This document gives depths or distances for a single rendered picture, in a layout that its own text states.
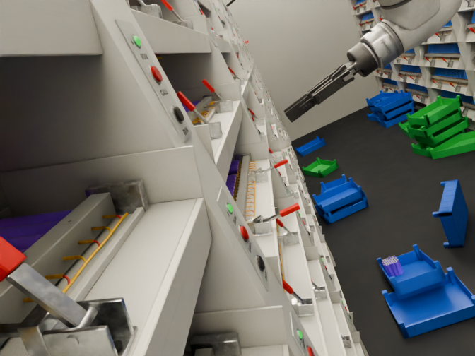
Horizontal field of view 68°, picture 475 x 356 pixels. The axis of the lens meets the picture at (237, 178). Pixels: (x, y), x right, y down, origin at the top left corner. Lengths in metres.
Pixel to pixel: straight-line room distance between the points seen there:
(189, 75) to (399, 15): 0.53
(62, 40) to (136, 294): 0.17
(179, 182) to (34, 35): 0.16
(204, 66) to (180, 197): 0.71
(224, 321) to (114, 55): 0.28
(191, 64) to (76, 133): 0.70
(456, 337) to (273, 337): 1.25
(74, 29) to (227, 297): 0.28
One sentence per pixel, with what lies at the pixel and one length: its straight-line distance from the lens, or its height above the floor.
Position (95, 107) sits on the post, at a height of 1.24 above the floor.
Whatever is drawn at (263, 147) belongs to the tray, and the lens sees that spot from 1.03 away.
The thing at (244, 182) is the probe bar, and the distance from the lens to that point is 0.81.
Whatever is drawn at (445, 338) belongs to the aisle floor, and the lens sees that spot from 1.62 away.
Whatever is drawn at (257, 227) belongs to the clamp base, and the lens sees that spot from 0.61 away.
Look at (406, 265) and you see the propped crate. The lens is 1.93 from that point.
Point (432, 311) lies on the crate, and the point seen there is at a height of 0.00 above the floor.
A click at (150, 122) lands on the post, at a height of 1.20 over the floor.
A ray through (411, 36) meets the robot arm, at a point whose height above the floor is 1.09.
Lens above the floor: 1.21
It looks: 16 degrees down
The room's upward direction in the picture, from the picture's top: 28 degrees counter-clockwise
